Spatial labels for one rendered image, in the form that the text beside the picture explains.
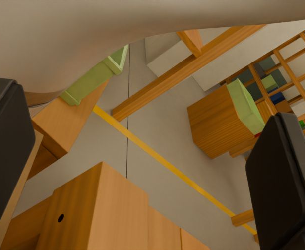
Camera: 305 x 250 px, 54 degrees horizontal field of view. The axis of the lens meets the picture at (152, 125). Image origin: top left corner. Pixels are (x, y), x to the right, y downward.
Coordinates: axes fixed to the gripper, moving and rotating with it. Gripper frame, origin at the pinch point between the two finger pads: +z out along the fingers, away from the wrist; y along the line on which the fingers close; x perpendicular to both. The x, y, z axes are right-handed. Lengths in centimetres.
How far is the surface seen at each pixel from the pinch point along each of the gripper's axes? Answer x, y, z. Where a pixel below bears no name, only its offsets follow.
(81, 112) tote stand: -47, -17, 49
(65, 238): -41.4, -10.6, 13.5
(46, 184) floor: -133, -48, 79
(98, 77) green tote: -36, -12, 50
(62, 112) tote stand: -44, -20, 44
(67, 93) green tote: -41, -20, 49
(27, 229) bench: -53, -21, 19
